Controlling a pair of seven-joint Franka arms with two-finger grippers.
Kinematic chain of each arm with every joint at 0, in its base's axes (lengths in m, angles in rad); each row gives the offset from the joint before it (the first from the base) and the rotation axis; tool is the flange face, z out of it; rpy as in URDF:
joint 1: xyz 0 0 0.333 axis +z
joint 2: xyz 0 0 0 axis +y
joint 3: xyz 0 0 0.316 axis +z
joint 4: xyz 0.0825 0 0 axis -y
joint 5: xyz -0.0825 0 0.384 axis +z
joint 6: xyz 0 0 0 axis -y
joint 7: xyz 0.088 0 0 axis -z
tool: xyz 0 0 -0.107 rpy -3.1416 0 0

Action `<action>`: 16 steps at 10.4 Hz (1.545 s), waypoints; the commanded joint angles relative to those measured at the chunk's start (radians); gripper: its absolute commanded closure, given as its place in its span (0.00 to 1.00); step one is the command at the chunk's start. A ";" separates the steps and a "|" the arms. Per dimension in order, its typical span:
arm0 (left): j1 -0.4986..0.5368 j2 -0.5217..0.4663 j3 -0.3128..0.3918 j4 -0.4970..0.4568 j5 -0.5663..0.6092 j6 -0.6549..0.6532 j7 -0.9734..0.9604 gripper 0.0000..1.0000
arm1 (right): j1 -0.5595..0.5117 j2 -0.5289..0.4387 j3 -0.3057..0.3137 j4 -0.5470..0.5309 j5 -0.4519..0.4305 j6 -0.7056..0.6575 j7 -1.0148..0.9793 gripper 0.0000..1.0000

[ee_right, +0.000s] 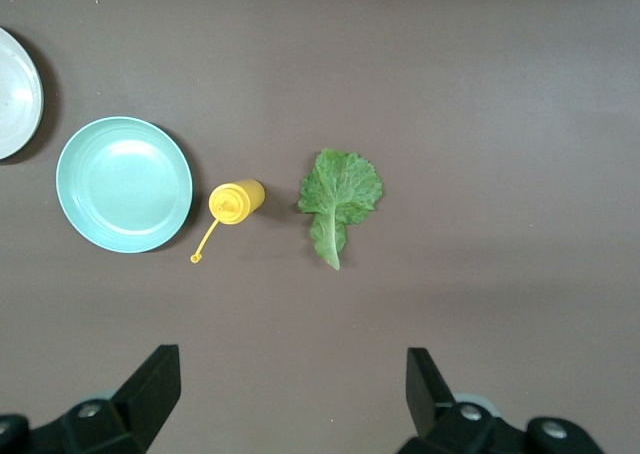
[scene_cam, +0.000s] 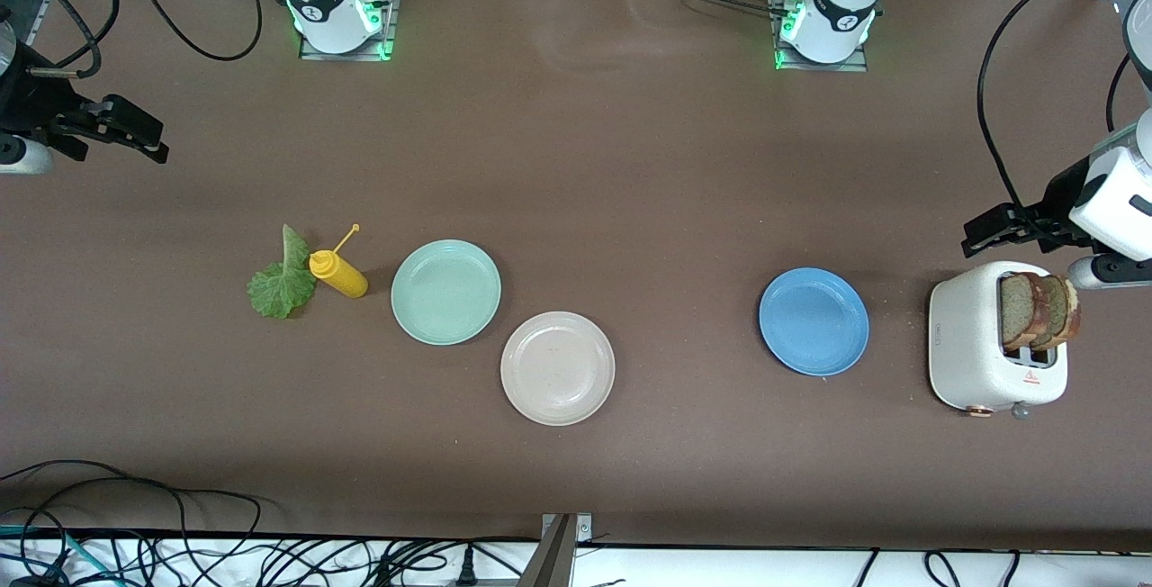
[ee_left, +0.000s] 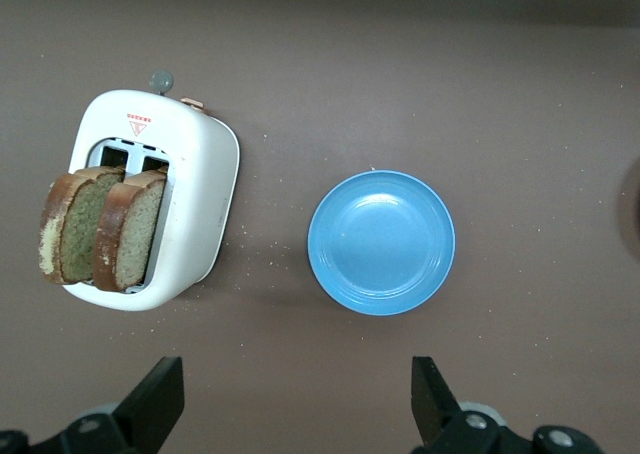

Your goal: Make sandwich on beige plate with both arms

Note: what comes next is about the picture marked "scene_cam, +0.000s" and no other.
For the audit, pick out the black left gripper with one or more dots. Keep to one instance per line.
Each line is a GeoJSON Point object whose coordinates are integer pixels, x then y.
{"type": "Point", "coordinates": [1064, 194]}

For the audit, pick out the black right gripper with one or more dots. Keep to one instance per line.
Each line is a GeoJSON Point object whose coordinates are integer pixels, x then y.
{"type": "Point", "coordinates": [29, 103]}

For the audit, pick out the brown bread slice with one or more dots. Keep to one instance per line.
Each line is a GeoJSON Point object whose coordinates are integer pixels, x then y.
{"type": "Point", "coordinates": [1017, 312]}
{"type": "Point", "coordinates": [1066, 308]}

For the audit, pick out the green lettuce leaf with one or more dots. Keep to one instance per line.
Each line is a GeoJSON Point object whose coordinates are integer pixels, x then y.
{"type": "Point", "coordinates": [281, 290]}

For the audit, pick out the yellow mustard squeeze bottle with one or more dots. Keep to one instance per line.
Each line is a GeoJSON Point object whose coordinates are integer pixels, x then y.
{"type": "Point", "coordinates": [340, 274]}

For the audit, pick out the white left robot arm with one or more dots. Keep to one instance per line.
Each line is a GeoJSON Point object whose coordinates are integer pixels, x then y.
{"type": "Point", "coordinates": [841, 11]}

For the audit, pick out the blue plate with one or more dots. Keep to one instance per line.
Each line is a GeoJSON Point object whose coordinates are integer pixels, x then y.
{"type": "Point", "coordinates": [814, 321]}

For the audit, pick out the mint green plate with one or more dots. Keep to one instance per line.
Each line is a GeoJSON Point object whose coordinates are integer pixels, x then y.
{"type": "Point", "coordinates": [445, 292]}

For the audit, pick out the beige plate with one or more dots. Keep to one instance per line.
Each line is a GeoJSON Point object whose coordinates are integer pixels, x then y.
{"type": "Point", "coordinates": [558, 371]}

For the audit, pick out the white two-slot toaster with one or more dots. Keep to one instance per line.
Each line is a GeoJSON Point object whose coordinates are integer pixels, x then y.
{"type": "Point", "coordinates": [967, 344]}

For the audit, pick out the black power plug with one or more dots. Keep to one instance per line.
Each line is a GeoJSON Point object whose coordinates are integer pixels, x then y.
{"type": "Point", "coordinates": [466, 569]}

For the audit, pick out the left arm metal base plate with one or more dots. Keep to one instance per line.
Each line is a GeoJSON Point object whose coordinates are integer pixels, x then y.
{"type": "Point", "coordinates": [850, 67]}

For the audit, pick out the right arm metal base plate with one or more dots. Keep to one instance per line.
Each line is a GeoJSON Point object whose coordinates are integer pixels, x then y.
{"type": "Point", "coordinates": [389, 29]}

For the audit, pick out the grey metal table bracket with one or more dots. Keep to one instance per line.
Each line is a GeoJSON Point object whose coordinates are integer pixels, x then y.
{"type": "Point", "coordinates": [558, 551]}

